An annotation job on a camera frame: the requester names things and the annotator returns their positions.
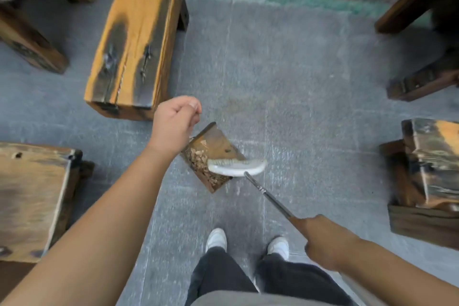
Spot brown metal dustpan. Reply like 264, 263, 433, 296
181, 122, 246, 194

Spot person's right hand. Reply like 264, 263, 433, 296
305, 214, 360, 273

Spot white shoe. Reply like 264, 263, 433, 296
267, 236, 290, 261
206, 228, 228, 253

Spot white left shoe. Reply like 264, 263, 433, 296
206, 228, 228, 253

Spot charred dark wooden stool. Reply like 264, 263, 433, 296
379, 118, 459, 250

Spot person's left forearm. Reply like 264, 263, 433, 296
0, 144, 180, 306

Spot yellow charred wooden bench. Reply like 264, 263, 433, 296
84, 0, 190, 121

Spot black trousers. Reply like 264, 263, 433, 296
184, 246, 356, 306

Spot dark wooden base beam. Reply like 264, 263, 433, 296
386, 61, 459, 102

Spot grey shirt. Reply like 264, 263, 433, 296
190, 273, 389, 306

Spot pile of wood shavings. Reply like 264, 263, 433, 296
188, 148, 226, 188

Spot white right shoe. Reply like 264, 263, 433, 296
267, 236, 290, 261

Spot person's left hand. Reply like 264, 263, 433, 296
149, 96, 202, 158

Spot white broom with metal handle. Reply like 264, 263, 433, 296
208, 158, 312, 240

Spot person's right forearm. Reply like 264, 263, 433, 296
336, 238, 459, 306

